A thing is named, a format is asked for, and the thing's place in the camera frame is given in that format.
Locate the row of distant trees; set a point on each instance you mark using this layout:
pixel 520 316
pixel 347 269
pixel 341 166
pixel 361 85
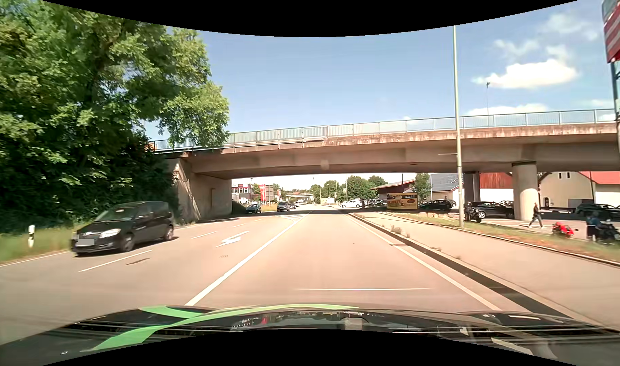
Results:
pixel 348 188

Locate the white car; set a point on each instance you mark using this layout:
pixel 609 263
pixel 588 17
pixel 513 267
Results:
pixel 351 204

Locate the distant commercial building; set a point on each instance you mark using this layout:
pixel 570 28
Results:
pixel 249 193

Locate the dark blue car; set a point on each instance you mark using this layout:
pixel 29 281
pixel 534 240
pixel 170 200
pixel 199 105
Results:
pixel 253 208

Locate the concrete road bridge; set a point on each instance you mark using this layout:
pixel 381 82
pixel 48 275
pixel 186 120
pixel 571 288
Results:
pixel 371 147

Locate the grey asphalt road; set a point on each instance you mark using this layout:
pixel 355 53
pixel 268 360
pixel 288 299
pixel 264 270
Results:
pixel 310 254

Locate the brown wooden building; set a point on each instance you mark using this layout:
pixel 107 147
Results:
pixel 396 188

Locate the yellow billboard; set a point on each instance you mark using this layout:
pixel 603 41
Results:
pixel 402 201

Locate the road markings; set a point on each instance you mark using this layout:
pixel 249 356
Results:
pixel 238 264

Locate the black parked car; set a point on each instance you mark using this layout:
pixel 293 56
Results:
pixel 436 205
pixel 490 209

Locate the car's own bonnet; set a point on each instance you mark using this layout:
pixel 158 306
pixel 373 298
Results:
pixel 310 325

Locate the black minivan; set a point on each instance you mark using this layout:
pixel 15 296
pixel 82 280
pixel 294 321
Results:
pixel 124 226

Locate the grass strip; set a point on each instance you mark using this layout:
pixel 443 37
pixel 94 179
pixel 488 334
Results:
pixel 518 234

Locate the grey pavement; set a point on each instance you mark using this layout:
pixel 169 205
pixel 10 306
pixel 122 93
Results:
pixel 518 264

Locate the asphalt car park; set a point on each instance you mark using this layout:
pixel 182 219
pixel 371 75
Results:
pixel 554 222

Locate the large green trees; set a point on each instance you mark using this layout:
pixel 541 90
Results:
pixel 71 112

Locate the red motorcycle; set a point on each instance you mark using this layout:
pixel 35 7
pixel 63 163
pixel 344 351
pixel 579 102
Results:
pixel 562 230

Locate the building with red roof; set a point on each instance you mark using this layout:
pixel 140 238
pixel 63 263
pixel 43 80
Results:
pixel 589 188

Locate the person on motorcycle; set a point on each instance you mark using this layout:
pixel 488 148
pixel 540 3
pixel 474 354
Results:
pixel 597 228

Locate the dark parked car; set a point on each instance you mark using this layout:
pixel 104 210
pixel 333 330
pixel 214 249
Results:
pixel 602 210

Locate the grass verge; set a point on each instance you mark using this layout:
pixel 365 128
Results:
pixel 15 244

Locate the tall grey lamp post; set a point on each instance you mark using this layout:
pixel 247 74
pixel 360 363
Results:
pixel 458 127

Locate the lamp post on bridge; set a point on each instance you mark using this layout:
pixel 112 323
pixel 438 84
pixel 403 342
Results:
pixel 488 104

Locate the white marker post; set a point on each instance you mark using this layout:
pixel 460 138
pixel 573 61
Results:
pixel 31 235

